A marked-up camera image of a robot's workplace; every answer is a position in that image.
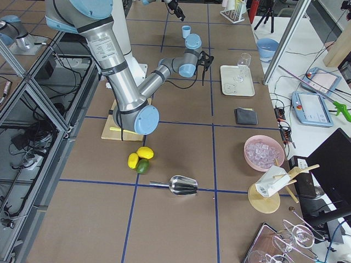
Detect black camera tripod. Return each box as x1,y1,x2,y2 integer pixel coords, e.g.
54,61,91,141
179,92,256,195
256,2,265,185
254,0,274,33

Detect yellow plastic knife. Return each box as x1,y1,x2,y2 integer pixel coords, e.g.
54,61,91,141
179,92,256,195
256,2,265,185
109,127,137,134

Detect folded grey cloth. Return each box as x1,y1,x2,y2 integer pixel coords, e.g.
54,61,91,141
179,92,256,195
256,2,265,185
234,107,258,125

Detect pink bowl with ice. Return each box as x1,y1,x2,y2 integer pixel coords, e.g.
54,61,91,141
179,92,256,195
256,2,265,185
244,135,285,171

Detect blue teach pendant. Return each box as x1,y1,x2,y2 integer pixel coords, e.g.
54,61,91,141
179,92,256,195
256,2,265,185
291,92,334,128

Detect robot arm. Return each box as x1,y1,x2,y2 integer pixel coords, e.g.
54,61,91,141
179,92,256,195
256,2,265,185
45,1,204,135
141,0,185,21

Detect white wire cup rack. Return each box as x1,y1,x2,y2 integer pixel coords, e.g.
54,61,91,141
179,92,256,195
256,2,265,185
220,0,246,24

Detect clear wine glass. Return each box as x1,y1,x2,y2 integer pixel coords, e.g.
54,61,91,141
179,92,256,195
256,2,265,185
234,53,252,83

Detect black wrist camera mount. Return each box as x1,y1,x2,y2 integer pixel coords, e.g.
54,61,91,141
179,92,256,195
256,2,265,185
197,51,214,73

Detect cream bear serving tray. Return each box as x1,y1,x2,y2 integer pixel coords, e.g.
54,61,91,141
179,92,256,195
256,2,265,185
220,65,255,97

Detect wooden cutting board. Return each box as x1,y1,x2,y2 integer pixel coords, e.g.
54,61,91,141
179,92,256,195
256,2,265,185
101,100,144,142

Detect green lime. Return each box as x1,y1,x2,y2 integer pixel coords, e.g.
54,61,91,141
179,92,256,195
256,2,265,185
136,159,149,174

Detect white carton on stand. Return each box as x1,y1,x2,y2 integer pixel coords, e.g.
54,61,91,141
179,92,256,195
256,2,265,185
255,165,290,198

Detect metal ice scoop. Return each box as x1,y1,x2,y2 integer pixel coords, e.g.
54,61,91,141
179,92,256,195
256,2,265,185
149,175,198,196

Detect yellow lemon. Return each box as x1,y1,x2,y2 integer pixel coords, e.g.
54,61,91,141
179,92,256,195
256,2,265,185
127,152,139,169
137,146,154,159

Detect light blue cup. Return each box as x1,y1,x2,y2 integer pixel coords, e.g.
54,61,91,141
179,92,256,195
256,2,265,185
182,25,191,39

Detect black monitor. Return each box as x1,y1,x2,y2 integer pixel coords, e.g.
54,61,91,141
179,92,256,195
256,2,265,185
303,128,350,226

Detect wooden cup stand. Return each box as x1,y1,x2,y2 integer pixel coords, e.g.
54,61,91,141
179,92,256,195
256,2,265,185
248,164,320,214

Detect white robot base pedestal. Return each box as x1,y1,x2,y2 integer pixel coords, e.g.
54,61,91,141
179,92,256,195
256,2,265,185
103,1,145,94

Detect large blue bowl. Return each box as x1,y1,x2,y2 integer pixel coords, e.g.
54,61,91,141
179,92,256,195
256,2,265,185
257,38,279,62

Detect upturned wine glasses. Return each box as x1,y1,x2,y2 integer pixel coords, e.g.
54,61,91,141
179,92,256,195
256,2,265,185
242,207,325,262

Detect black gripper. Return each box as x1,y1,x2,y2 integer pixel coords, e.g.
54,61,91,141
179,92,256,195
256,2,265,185
164,0,185,21

